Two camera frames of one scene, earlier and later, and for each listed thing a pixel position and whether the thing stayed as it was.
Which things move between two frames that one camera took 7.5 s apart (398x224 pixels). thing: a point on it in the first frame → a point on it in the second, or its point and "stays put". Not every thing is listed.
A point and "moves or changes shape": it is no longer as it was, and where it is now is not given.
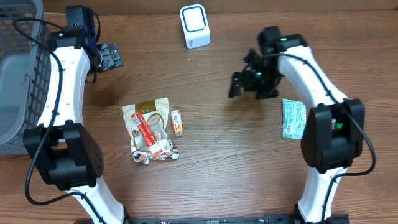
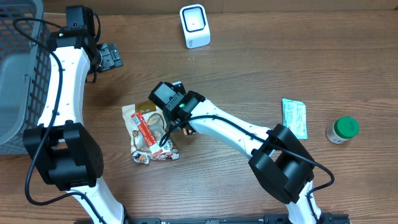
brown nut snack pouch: x=155 y=113 stays put
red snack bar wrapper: x=147 y=134 stays put
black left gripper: x=110 y=56 stays put
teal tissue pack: x=293 y=119 stays put
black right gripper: x=249 y=86 → x=170 y=116
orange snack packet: x=177 y=123 moves or changes shape
